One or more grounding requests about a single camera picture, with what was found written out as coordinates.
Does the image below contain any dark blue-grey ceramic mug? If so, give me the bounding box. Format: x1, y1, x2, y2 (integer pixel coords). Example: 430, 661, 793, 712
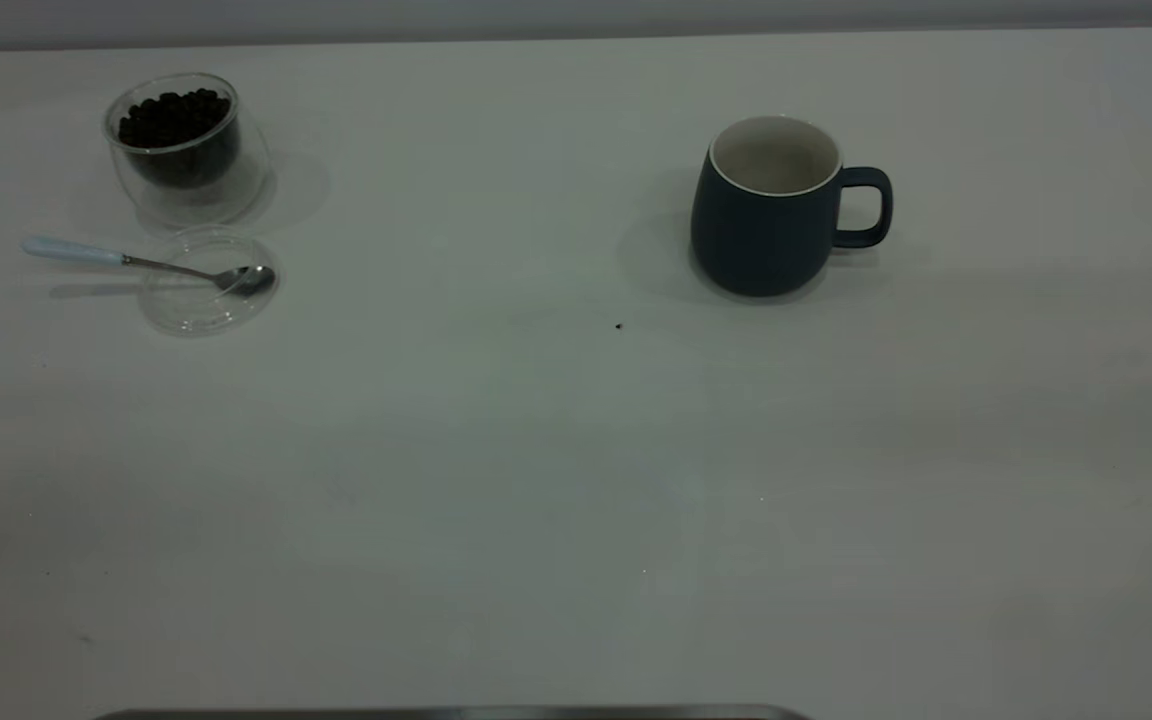
690, 114, 894, 299

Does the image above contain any metal spoon with pale handle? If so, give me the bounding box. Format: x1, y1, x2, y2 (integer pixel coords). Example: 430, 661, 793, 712
21, 236, 277, 298

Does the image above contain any clear round plastic lid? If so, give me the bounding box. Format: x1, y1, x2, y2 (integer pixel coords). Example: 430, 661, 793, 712
139, 225, 281, 337

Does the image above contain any double-walled clear glass cup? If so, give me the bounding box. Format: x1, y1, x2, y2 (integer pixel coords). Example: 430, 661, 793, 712
102, 71, 272, 229

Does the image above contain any coffee beans pile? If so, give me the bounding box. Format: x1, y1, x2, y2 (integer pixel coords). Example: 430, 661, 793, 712
117, 88, 239, 189

